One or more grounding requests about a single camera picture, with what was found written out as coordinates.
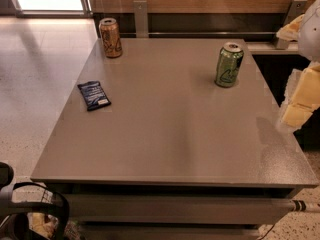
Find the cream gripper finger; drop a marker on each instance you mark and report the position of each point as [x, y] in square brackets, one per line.
[292, 30]
[302, 97]

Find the green soda can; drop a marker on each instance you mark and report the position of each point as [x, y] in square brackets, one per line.
[229, 62]

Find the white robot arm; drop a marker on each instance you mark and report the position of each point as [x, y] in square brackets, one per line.
[308, 44]

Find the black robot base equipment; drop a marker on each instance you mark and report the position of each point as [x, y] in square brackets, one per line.
[15, 224]

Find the orange-brown soda can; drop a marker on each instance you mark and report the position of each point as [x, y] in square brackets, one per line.
[110, 36]

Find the blue rxbar wrapper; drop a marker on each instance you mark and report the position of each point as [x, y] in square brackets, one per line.
[94, 95]

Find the grey drawer cabinet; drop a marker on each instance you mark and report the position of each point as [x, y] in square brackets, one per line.
[174, 156]

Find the right metal wall bracket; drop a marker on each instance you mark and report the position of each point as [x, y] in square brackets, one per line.
[295, 9]

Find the metal wall bracket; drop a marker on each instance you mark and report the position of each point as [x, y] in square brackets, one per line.
[295, 9]
[141, 18]

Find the grey drawer handle bar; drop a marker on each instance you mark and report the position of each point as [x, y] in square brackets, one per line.
[308, 207]

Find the left metal wall bracket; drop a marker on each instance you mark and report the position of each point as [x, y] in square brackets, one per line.
[141, 18]

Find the glass door frame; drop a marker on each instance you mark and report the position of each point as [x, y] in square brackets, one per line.
[52, 8]

